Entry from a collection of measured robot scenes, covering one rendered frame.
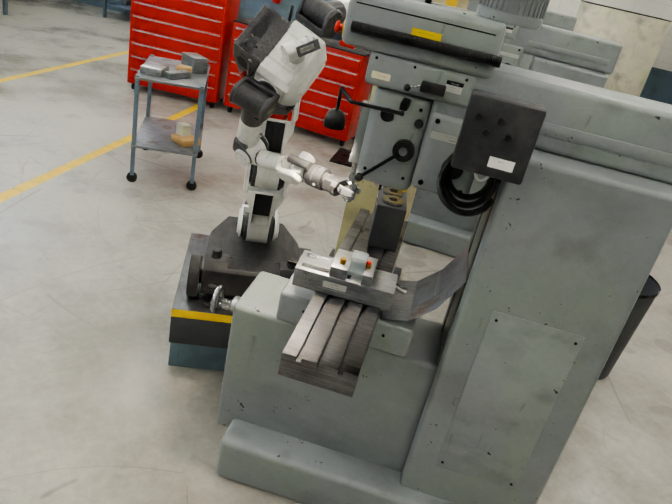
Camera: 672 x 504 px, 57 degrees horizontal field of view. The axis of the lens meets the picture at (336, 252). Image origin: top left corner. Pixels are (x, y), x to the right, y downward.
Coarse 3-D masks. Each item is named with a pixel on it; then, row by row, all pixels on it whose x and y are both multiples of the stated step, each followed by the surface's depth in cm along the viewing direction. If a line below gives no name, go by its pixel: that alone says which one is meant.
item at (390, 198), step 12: (384, 192) 260; (396, 192) 263; (384, 204) 249; (396, 204) 249; (372, 216) 268; (384, 216) 250; (396, 216) 249; (372, 228) 252; (384, 228) 252; (396, 228) 251; (372, 240) 255; (384, 240) 254; (396, 240) 254
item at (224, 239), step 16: (224, 224) 328; (224, 240) 312; (240, 240) 316; (288, 240) 327; (208, 256) 286; (224, 256) 289; (240, 256) 301; (256, 256) 304; (272, 256) 308; (288, 256) 311; (208, 272) 282; (224, 272) 283; (240, 272) 285; (256, 272) 286; (272, 272) 289; (288, 272) 289; (240, 288) 288
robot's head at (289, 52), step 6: (306, 36) 221; (288, 42) 219; (294, 42) 219; (300, 42) 220; (306, 42) 220; (282, 48) 220; (288, 48) 218; (294, 48) 218; (306, 48) 221; (312, 48) 221; (282, 54) 223; (288, 54) 218; (294, 54) 219; (288, 60) 220; (294, 60) 226; (300, 60) 227
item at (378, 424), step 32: (256, 288) 248; (256, 320) 234; (416, 320) 251; (256, 352) 240; (384, 352) 228; (416, 352) 230; (224, 384) 250; (256, 384) 247; (288, 384) 243; (384, 384) 233; (416, 384) 230; (224, 416) 257; (256, 416) 253; (288, 416) 250; (320, 416) 246; (352, 416) 242; (384, 416) 239; (416, 416) 236; (352, 448) 249; (384, 448) 245
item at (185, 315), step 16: (192, 240) 341; (208, 240) 345; (176, 304) 284; (192, 304) 287; (176, 320) 284; (192, 320) 285; (208, 320) 286; (224, 320) 286; (176, 336) 288; (192, 336) 289; (208, 336) 290; (224, 336) 290; (176, 352) 304; (192, 352) 305; (208, 352) 305; (224, 352) 306; (208, 368) 310; (224, 368) 311
